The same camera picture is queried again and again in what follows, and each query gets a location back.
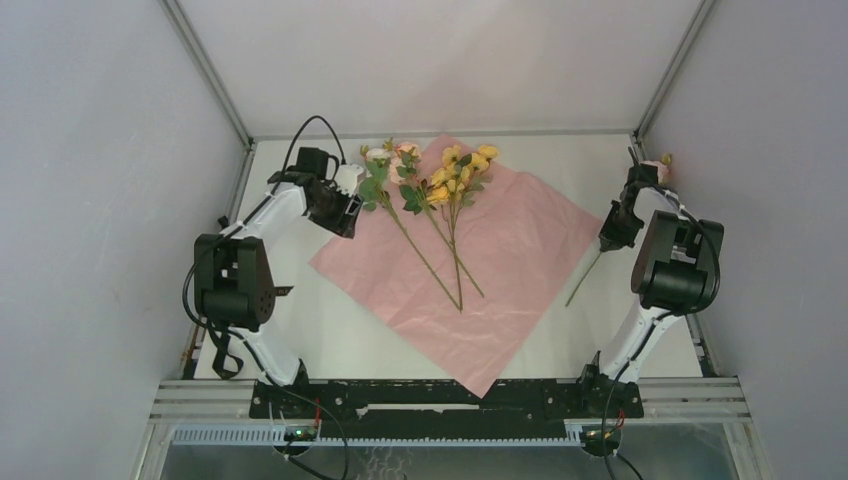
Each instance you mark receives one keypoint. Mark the aluminium frame rail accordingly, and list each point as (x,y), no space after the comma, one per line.
(651,400)

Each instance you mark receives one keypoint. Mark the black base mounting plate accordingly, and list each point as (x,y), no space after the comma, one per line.
(440,410)

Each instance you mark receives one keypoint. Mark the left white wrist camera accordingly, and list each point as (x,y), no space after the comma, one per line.
(348,178)

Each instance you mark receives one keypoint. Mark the pink rose stem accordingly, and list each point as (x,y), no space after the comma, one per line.
(664,166)

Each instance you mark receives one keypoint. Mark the white rose stem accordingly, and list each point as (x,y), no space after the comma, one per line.
(392,184)

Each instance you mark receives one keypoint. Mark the yellow rose stem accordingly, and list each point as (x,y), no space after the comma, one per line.
(453,188)

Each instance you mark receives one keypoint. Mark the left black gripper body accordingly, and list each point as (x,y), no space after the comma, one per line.
(330,214)

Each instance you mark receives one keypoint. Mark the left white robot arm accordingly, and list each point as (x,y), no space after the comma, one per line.
(229,290)

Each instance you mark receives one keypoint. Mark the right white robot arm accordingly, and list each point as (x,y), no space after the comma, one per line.
(677,273)

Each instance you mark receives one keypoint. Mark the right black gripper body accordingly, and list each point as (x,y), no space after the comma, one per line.
(620,227)

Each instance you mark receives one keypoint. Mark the pink wrapping paper sheet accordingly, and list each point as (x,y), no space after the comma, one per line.
(522,240)

